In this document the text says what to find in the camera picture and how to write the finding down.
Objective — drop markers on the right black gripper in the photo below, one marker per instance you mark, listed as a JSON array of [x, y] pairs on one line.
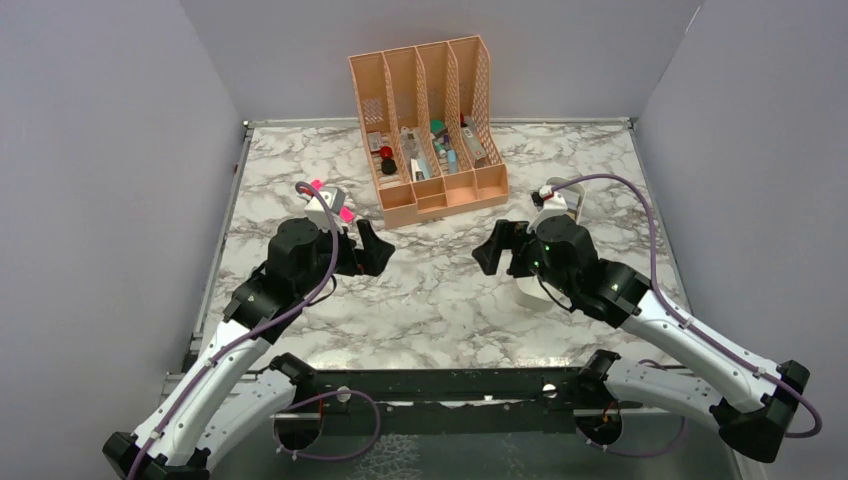
[[506, 234]]

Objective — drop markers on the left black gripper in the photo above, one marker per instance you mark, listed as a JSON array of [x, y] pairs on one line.
[[376, 251]]

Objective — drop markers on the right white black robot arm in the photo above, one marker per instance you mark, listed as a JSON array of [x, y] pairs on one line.
[[750, 401]]

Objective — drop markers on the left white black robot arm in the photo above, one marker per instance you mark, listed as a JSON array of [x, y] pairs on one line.
[[199, 423]]

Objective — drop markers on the pink highlighter marker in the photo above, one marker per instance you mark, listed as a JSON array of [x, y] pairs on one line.
[[334, 198]]

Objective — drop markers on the black round stamp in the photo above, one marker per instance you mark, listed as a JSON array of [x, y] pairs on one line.
[[388, 166]]

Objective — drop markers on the grey red stapler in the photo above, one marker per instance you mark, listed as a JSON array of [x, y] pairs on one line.
[[473, 142]]

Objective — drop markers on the green eraser block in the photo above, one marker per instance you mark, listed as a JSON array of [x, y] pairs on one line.
[[437, 127]]

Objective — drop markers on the orange plastic desk organizer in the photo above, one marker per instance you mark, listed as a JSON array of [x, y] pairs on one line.
[[397, 92]]

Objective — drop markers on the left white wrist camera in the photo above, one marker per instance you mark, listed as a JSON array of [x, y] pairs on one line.
[[332, 219]]

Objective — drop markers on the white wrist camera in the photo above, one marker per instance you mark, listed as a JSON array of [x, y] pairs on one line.
[[332, 219], [549, 203]]

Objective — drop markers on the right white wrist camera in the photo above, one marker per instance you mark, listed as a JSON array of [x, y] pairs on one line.
[[549, 203]]

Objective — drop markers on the black metal base rail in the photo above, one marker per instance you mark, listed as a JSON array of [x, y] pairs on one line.
[[352, 402]]

